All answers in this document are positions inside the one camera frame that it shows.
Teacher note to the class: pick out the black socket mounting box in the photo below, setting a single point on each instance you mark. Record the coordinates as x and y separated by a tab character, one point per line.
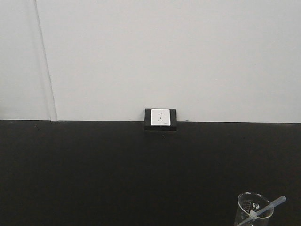
149	127

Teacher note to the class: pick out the clear glass beaker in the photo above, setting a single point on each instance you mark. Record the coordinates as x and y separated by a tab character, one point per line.
249	203

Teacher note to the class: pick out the translucent plastic dropper pipette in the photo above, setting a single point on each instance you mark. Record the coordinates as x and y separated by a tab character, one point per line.
273	204

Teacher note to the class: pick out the white wall power socket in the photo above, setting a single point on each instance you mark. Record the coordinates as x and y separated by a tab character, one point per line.
160	117

